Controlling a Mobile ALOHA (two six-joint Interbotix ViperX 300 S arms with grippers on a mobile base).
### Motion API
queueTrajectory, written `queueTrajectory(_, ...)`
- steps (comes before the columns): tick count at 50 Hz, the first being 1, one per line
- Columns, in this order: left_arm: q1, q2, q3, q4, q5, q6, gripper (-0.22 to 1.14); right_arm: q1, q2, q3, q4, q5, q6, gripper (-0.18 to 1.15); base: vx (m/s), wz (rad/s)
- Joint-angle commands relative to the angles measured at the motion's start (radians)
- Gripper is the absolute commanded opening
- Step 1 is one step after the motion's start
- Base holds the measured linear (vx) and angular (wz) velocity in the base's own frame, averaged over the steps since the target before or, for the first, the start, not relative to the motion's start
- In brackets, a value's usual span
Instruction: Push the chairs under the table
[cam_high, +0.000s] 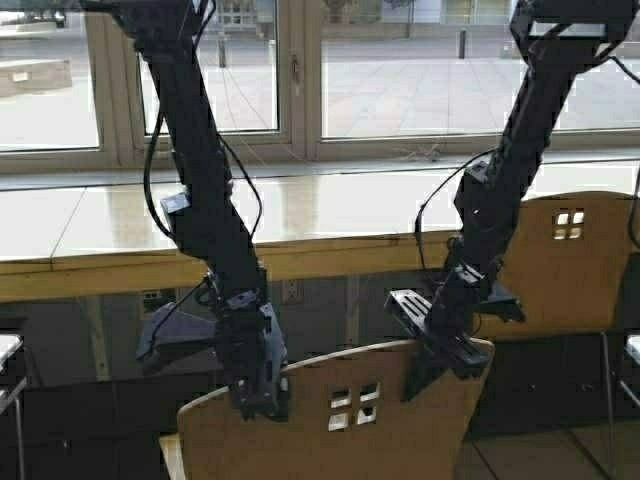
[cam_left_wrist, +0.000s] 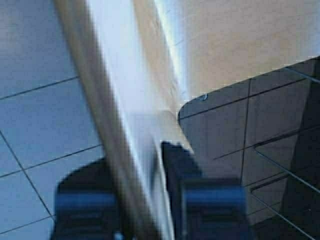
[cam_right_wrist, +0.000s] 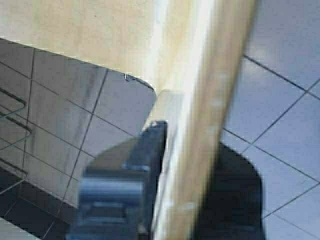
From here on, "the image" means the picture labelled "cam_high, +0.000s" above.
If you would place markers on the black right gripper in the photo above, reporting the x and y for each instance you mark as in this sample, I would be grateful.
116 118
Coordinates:
438 327

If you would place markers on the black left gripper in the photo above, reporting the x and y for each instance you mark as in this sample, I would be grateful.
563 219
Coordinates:
250 346

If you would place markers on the wooden chair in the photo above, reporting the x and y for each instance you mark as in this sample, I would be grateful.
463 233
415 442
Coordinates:
347 420
576 271

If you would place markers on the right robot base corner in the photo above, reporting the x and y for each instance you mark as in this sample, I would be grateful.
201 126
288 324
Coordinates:
629 375

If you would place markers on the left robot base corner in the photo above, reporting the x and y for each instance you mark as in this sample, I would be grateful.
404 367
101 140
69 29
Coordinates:
14 377

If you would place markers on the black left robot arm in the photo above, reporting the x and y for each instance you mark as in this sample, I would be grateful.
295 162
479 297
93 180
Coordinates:
195 150

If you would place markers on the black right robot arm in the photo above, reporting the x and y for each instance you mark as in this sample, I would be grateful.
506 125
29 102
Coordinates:
558 41

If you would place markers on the long wooden window counter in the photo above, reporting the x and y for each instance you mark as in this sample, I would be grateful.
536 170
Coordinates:
77 241

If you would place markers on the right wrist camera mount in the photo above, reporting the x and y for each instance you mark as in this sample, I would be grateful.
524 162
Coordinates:
503 304

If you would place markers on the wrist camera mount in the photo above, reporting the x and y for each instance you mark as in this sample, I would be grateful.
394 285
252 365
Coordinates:
503 304
170 335

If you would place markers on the wall power outlet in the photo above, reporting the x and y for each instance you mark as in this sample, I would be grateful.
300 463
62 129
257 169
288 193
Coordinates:
292 292

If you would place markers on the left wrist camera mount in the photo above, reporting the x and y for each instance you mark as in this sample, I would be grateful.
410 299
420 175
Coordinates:
170 335

